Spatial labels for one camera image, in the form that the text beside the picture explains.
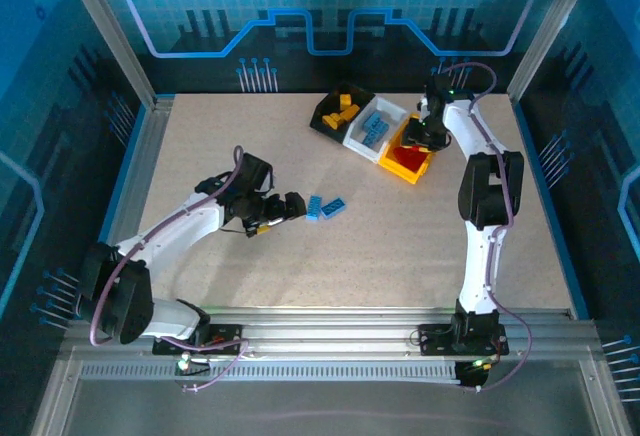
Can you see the black plastic bin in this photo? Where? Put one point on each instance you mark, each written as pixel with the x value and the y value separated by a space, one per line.
pixel 362 98

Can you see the aluminium side rail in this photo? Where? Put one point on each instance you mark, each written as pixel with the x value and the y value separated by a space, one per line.
pixel 150 146

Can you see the yellow plastic bin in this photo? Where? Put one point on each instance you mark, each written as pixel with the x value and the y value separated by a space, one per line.
pixel 400 170

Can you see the small yellow lego brick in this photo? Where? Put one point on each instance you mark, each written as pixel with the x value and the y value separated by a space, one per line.
pixel 336 118
pixel 345 101

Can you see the light blue lego brick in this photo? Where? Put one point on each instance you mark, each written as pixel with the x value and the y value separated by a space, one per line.
pixel 314 208

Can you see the aluminium front rail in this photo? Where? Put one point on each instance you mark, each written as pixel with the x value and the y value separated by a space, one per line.
pixel 325 331

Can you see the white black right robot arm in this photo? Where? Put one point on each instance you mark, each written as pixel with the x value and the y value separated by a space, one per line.
pixel 480 191

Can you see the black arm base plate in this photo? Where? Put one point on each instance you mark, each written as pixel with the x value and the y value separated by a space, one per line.
pixel 432 338
pixel 230 340

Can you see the black controller bracket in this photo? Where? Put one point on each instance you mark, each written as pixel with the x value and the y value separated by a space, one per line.
pixel 470 378
pixel 182 381

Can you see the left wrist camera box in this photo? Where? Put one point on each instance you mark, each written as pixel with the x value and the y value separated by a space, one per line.
pixel 255 171

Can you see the long yellow lego brick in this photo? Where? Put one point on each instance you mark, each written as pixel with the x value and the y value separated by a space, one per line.
pixel 351 112
pixel 328 122

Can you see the aluminium lower frame rail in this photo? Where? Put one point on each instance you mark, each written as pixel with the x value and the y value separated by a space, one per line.
pixel 55 401
pixel 605 401

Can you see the white plastic bin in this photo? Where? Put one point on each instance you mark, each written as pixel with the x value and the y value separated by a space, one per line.
pixel 361 148

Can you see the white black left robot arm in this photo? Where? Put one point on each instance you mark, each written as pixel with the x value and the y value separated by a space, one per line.
pixel 175 233

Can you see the aluminium frame post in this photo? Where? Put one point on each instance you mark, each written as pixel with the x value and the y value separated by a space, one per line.
pixel 550 31
pixel 107 31

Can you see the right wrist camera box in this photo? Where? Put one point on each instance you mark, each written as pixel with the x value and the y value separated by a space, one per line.
pixel 436 87

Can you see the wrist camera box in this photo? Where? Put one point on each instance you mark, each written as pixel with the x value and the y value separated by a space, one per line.
pixel 255 171
pixel 436 87

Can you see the red lego brick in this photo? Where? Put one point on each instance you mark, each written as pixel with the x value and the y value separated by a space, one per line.
pixel 416 160
pixel 401 156

